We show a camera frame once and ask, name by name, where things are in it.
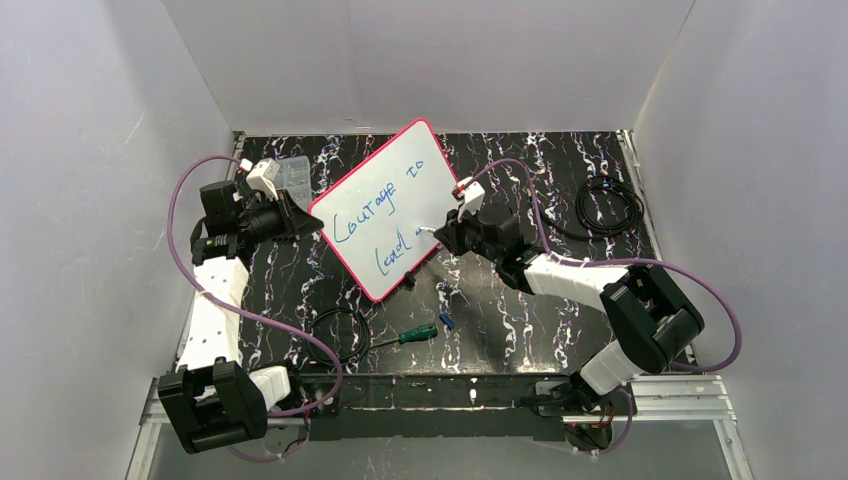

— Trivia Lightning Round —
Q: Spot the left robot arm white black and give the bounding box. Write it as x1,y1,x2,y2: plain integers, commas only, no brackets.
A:
157,180,323,454

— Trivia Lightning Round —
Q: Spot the pink framed whiteboard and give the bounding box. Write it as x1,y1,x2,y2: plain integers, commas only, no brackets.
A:
309,118,459,302

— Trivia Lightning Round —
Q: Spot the clear plastic organizer box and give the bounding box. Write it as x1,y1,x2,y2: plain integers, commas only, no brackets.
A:
274,156,313,210

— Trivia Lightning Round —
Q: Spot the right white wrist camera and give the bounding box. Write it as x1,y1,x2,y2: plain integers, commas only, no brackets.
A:
452,176,485,221

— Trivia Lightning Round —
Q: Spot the black coiled cable right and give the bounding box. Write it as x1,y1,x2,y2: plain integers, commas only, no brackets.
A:
526,175,646,241

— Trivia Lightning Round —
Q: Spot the blue marker cap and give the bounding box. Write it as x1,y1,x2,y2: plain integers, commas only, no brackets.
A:
439,313,455,330

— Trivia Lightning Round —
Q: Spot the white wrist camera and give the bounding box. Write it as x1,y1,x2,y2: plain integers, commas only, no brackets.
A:
246,158,280,201
452,176,485,221

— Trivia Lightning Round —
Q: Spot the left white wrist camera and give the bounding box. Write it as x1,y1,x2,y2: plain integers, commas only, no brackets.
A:
246,158,280,201

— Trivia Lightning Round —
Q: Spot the purple cable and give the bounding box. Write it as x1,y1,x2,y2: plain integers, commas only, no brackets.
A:
466,158,744,456
166,154,344,463

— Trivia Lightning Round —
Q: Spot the green handled screwdriver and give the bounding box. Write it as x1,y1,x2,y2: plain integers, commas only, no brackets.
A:
369,323,438,349

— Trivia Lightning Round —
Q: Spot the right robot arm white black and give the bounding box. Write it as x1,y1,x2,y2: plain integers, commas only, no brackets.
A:
432,205,704,412

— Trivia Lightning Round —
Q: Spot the black coiled cable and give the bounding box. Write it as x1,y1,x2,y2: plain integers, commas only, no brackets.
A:
307,307,372,368
526,175,646,241

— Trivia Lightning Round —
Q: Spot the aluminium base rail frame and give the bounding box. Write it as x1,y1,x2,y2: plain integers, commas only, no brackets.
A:
125,130,754,479

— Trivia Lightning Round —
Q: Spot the black coiled cable front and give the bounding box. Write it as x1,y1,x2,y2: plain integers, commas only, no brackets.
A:
307,307,372,368

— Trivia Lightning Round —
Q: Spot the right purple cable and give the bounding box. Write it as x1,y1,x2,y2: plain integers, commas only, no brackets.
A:
466,158,744,456

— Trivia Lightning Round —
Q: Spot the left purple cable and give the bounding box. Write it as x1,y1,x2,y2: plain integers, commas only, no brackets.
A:
166,154,344,463

